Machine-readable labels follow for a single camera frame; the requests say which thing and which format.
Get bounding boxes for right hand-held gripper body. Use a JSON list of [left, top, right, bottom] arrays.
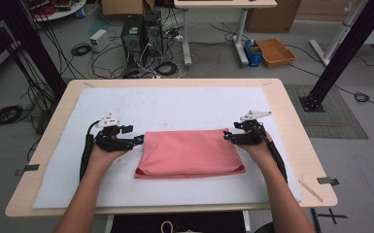
[[230, 110, 272, 147]]

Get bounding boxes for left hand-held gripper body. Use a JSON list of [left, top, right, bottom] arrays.
[[93, 113, 136, 152]]

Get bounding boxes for pink tank top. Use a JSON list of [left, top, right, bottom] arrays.
[[134, 128, 247, 180]]

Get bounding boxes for person's right hand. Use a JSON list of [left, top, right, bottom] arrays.
[[237, 133, 276, 170]]

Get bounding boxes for person's left hand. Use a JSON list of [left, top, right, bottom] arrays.
[[87, 143, 129, 173]]

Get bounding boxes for light wooden table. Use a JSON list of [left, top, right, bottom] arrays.
[[5, 78, 339, 217]]

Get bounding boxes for white foam mat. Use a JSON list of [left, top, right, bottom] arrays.
[[32, 86, 303, 210]]

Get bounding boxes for blue box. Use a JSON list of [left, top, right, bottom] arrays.
[[243, 39, 264, 68]]

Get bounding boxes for orange plastic tray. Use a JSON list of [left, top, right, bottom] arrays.
[[255, 38, 297, 69]]

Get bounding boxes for person's dark pants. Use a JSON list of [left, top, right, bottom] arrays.
[[110, 211, 248, 233]]

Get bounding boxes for black tape strip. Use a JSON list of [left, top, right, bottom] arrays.
[[316, 176, 340, 187], [15, 163, 41, 177]]

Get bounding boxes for grey floor mat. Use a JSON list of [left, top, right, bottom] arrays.
[[285, 84, 370, 141]]

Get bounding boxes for black computer tower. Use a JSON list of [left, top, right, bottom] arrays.
[[143, 11, 165, 58], [120, 15, 146, 68]]

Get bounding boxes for white power supply box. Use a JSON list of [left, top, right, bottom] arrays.
[[89, 28, 111, 53]]

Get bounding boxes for cardboard box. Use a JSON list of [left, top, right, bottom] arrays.
[[246, 0, 302, 34], [101, 0, 156, 17]]

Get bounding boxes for white-legged desk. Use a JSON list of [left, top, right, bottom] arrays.
[[173, 0, 278, 68]]

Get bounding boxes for white metal stand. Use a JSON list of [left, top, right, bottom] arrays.
[[309, 0, 370, 68]]

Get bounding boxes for round white table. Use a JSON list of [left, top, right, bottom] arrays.
[[25, 0, 87, 23]]

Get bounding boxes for left gripper black sleeved cable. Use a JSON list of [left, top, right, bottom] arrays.
[[79, 119, 102, 183]]

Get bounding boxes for gripper black sleeved cable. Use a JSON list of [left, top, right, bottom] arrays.
[[255, 126, 289, 184], [79, 119, 102, 183]]

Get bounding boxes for right gripper black sleeved cable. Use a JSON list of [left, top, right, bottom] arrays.
[[255, 126, 289, 184]]

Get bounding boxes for coiled black cable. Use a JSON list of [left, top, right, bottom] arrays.
[[0, 104, 24, 127], [153, 60, 180, 78], [70, 43, 93, 57]]

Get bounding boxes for white drawstring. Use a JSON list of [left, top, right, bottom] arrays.
[[160, 220, 206, 233]]

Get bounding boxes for black aluminium post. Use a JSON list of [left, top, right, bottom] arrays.
[[0, 0, 68, 98], [298, 0, 374, 114]]

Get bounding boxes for black floor cable with plug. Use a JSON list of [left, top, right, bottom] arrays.
[[333, 83, 374, 113]]

